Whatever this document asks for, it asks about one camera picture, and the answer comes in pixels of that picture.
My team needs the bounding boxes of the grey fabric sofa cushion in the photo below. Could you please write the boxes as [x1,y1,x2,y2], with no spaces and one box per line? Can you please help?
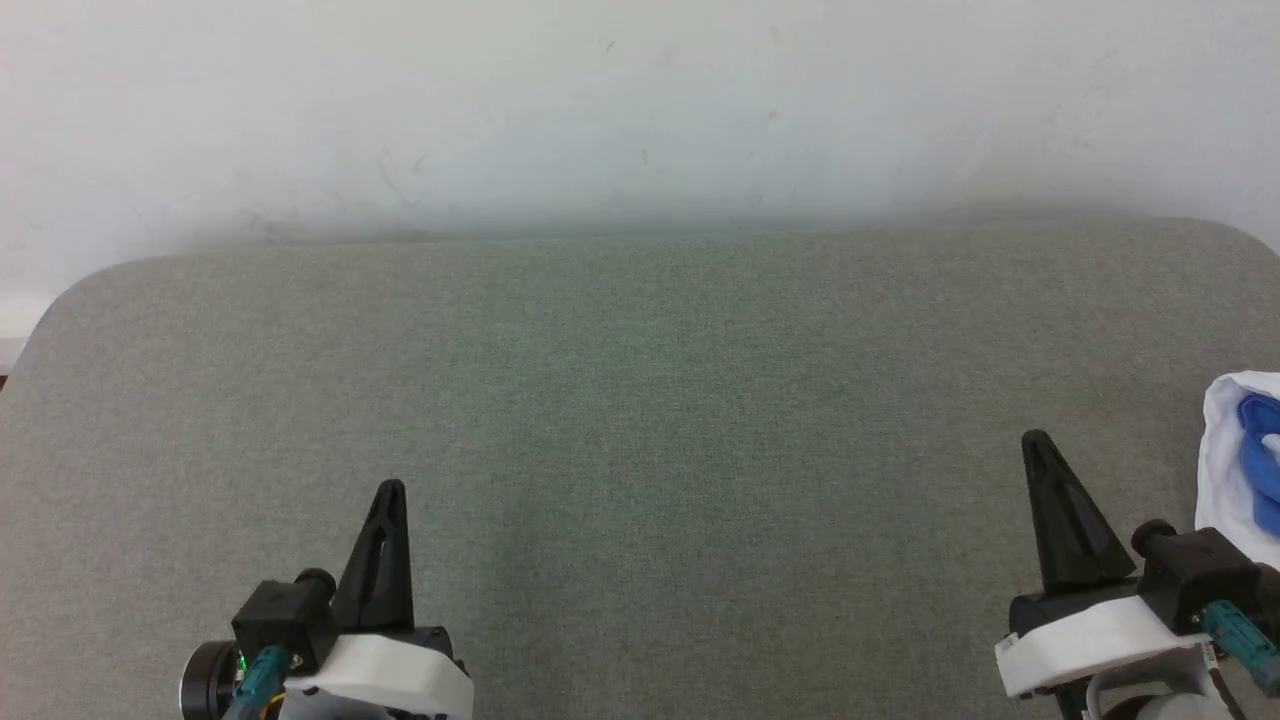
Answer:
[0,218,1280,720]

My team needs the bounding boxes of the blue and white shirt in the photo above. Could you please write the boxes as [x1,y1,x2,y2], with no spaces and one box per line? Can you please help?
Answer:
[1194,371,1280,572]

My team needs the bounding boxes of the teal left cable connector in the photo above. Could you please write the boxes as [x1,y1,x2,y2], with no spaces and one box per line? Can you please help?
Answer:
[234,645,293,717]

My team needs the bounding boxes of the teal cable connector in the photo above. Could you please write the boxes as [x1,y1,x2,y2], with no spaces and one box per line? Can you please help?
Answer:
[1198,600,1280,693]
[234,645,293,717]

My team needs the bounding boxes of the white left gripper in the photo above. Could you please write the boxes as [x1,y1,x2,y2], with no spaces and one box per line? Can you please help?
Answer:
[284,478,476,720]

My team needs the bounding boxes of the white right arm cable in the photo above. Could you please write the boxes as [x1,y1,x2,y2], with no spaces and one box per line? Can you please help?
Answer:
[1084,665,1131,720]

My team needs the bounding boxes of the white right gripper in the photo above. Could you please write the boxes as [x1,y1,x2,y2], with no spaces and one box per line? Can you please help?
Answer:
[995,430,1217,700]

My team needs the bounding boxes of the teal right cable connector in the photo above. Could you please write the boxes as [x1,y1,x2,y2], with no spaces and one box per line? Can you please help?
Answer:
[1198,600,1280,693]

